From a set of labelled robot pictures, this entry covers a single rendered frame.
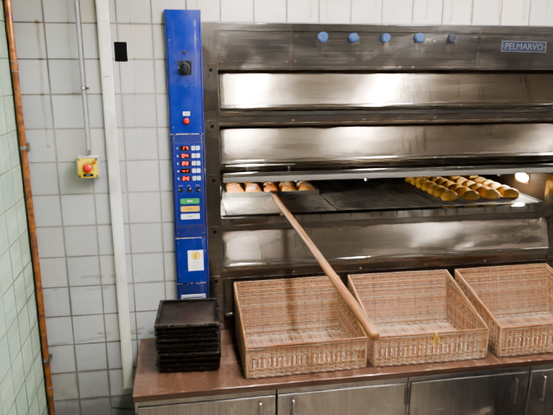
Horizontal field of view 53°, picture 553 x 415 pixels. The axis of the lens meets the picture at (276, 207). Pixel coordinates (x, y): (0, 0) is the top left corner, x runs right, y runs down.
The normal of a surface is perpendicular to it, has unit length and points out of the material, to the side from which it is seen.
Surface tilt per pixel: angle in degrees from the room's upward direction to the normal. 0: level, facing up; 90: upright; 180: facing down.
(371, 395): 90
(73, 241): 90
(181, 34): 90
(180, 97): 90
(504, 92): 70
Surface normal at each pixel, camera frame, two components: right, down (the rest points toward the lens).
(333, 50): 0.16, 0.24
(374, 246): 0.15, -0.11
